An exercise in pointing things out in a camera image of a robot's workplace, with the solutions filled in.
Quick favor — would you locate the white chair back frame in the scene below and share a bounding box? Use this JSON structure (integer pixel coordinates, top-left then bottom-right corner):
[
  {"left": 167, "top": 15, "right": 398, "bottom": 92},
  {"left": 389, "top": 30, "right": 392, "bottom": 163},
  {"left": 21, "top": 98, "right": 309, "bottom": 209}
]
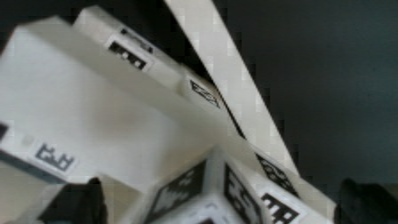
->
[{"left": 0, "top": 17, "right": 336, "bottom": 224}]

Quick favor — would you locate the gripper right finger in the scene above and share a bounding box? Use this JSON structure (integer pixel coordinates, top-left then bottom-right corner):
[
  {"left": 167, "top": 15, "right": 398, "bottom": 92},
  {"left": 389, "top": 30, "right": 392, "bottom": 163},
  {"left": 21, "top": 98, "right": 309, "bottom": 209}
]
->
[{"left": 334, "top": 179, "right": 398, "bottom": 224}]

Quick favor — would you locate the white front fence wall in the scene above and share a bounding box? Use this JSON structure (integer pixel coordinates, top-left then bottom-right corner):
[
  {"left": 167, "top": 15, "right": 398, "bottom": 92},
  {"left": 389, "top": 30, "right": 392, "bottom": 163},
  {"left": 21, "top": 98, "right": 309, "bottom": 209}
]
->
[{"left": 163, "top": 0, "right": 298, "bottom": 172}]

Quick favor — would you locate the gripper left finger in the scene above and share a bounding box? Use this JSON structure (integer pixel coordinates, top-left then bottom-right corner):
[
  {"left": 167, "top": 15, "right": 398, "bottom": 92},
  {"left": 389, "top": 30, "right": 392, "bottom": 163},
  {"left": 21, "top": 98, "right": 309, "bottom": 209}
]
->
[{"left": 37, "top": 178, "right": 108, "bottom": 224}]

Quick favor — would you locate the white chair leg block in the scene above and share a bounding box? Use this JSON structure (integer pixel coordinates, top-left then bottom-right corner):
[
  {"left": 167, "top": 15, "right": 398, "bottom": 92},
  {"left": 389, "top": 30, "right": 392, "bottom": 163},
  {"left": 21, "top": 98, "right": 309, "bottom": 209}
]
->
[{"left": 73, "top": 5, "right": 236, "bottom": 133}]

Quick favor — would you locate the white cube leg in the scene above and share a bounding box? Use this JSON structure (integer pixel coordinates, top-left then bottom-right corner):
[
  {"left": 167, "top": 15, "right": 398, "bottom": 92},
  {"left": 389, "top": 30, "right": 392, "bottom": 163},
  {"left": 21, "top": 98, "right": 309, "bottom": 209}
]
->
[{"left": 140, "top": 147, "right": 266, "bottom": 224}]

